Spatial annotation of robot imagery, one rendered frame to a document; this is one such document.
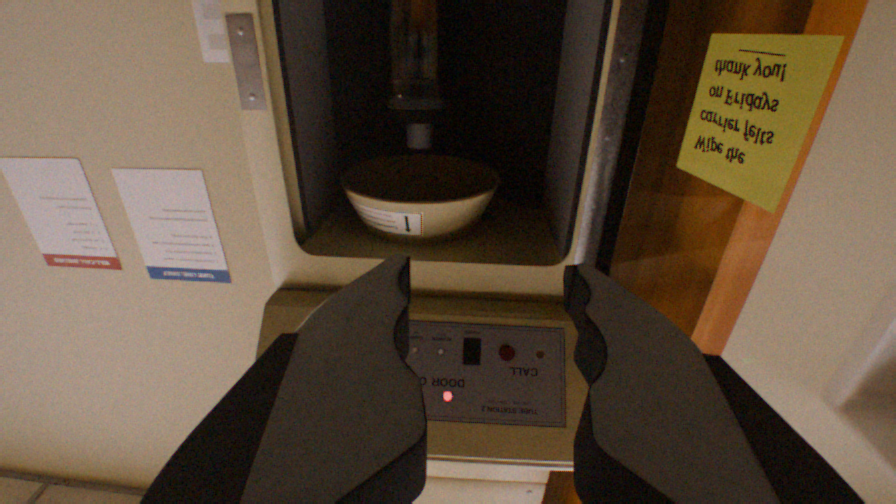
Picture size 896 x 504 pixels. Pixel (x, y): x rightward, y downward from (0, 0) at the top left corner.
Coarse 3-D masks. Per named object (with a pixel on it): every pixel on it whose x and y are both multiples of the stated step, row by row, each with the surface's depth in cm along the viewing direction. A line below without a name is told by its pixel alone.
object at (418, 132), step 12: (396, 120) 39; (408, 120) 38; (420, 120) 38; (432, 120) 38; (444, 120) 39; (408, 132) 42; (420, 132) 41; (432, 132) 42; (408, 144) 42; (420, 144) 42; (432, 144) 43
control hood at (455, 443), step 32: (288, 320) 38; (416, 320) 38; (448, 320) 37; (480, 320) 37; (512, 320) 37; (544, 320) 37; (256, 352) 37; (576, 384) 35; (576, 416) 35; (448, 448) 34; (480, 448) 34; (512, 448) 34; (544, 448) 34
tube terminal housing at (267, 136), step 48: (240, 0) 29; (288, 144) 36; (288, 192) 39; (288, 240) 38; (336, 240) 42; (384, 240) 42; (480, 240) 42; (528, 240) 42; (576, 240) 36; (288, 288) 41; (336, 288) 40; (432, 288) 40; (480, 288) 39; (528, 288) 39; (528, 480) 53
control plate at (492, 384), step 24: (432, 336) 37; (456, 336) 37; (480, 336) 37; (504, 336) 37; (528, 336) 37; (552, 336) 37; (408, 360) 36; (432, 360) 36; (456, 360) 36; (480, 360) 36; (528, 360) 36; (552, 360) 36; (432, 384) 36; (456, 384) 36; (480, 384) 36; (504, 384) 36; (528, 384) 35; (552, 384) 35; (432, 408) 35; (456, 408) 35; (480, 408) 35; (504, 408) 35; (528, 408) 35; (552, 408) 35
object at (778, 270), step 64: (704, 0) 21; (768, 0) 17; (832, 0) 14; (704, 64) 21; (768, 64) 17; (832, 64) 15; (704, 128) 22; (768, 128) 18; (832, 128) 15; (640, 192) 28; (704, 192) 22; (768, 192) 18; (832, 192) 15; (640, 256) 28; (704, 256) 22; (768, 256) 18; (832, 256) 15; (704, 320) 22; (768, 320) 18; (832, 320) 15; (768, 384) 18; (832, 384) 15; (832, 448) 15
